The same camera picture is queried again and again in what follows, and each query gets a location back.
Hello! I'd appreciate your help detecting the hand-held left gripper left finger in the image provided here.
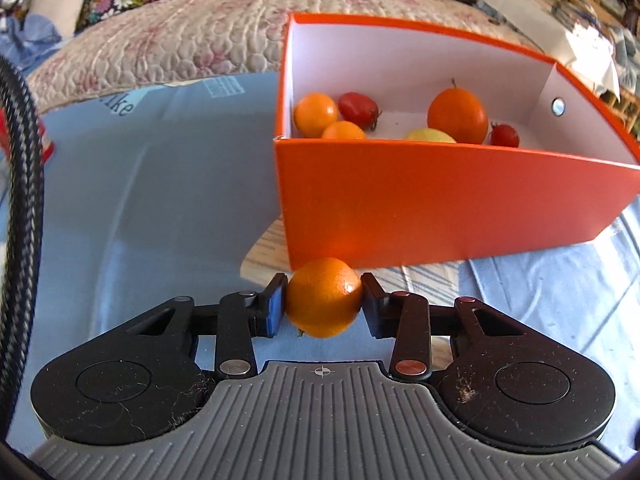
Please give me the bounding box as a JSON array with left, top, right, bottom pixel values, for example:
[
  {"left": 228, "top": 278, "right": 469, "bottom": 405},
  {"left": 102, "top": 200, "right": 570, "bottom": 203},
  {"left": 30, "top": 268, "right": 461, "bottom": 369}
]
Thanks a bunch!
[{"left": 125, "top": 273, "right": 289, "bottom": 378}]

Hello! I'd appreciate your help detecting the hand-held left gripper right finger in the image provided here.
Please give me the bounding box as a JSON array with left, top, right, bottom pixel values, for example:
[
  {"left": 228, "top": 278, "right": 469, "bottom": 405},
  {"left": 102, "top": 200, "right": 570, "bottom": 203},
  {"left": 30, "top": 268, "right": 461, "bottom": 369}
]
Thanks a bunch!
[{"left": 360, "top": 273, "right": 518, "bottom": 380}]

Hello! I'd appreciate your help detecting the large round orange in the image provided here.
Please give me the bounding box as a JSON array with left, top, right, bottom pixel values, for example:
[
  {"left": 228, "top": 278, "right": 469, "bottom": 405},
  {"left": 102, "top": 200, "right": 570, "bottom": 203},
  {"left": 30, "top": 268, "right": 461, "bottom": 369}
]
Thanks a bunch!
[{"left": 285, "top": 257, "right": 364, "bottom": 339}]

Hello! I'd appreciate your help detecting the orange cardboard box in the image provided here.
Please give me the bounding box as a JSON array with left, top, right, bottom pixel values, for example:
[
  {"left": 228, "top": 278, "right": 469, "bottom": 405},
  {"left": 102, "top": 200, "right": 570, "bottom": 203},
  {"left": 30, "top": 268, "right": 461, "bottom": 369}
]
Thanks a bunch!
[{"left": 273, "top": 13, "right": 640, "bottom": 271}]

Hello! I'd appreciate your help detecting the small orange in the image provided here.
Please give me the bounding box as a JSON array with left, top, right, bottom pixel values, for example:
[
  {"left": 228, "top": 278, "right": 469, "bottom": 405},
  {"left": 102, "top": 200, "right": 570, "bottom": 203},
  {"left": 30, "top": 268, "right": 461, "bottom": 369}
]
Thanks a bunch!
[
  {"left": 322, "top": 121, "right": 367, "bottom": 140},
  {"left": 293, "top": 92, "right": 339, "bottom": 138}
]

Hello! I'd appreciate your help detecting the large yellow pear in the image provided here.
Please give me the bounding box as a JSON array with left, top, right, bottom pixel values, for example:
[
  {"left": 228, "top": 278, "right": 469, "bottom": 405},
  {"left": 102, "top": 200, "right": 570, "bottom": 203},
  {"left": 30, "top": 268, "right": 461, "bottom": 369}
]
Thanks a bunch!
[{"left": 405, "top": 128, "right": 457, "bottom": 144}]

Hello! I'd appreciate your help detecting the red cherry tomato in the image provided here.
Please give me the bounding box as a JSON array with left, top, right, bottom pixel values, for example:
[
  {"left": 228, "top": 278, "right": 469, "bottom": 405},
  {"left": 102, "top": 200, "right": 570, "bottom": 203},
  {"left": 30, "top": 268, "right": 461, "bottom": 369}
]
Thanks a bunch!
[
  {"left": 338, "top": 92, "right": 380, "bottom": 130},
  {"left": 490, "top": 123, "right": 521, "bottom": 148}
]

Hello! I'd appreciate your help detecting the large orange with stem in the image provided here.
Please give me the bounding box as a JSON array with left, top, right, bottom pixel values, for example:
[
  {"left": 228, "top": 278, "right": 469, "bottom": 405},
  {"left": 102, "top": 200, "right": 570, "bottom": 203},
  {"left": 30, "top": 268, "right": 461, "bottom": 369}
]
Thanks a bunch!
[{"left": 427, "top": 79, "right": 489, "bottom": 145}]

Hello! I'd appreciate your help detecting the blue plastic sheet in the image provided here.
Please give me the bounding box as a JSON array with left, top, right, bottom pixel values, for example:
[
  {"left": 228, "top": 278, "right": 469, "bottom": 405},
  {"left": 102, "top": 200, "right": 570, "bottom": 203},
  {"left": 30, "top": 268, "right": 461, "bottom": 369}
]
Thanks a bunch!
[{"left": 10, "top": 72, "right": 640, "bottom": 461}]

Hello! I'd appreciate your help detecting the red soda can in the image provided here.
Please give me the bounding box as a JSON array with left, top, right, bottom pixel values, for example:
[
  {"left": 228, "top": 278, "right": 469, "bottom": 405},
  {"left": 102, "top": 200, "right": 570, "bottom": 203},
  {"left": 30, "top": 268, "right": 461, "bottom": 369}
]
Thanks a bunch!
[{"left": 0, "top": 110, "right": 56, "bottom": 163}]

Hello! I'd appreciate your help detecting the wicker chair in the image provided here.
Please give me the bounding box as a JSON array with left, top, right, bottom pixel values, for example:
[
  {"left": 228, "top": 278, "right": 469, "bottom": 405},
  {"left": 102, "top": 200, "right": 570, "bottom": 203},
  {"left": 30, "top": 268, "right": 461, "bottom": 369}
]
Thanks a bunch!
[{"left": 595, "top": 10, "right": 640, "bottom": 141}]

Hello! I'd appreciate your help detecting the white cloth-covered side table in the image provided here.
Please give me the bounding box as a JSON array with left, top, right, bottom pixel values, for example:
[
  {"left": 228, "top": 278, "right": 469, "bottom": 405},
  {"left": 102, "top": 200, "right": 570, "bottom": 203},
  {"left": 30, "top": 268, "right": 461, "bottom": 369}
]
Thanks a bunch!
[{"left": 480, "top": 0, "right": 621, "bottom": 96}]

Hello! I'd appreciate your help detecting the blue cloth heap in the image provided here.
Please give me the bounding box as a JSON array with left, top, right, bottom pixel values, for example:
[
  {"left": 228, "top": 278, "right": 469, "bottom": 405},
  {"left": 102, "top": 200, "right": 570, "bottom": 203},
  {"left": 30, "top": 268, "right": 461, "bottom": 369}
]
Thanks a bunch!
[{"left": 0, "top": 12, "right": 63, "bottom": 68}]

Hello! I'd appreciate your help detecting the leaf-print chair cushion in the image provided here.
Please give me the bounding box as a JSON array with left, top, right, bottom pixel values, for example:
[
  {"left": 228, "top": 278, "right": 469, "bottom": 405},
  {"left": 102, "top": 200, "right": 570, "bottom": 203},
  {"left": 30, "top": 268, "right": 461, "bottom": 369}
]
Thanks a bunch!
[{"left": 610, "top": 25, "right": 640, "bottom": 81}]

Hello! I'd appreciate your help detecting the black braided cable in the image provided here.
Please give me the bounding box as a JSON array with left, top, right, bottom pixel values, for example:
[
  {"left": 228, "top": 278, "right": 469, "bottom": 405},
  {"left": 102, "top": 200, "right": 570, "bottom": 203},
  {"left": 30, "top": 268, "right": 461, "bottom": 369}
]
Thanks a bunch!
[{"left": 0, "top": 55, "right": 46, "bottom": 441}]

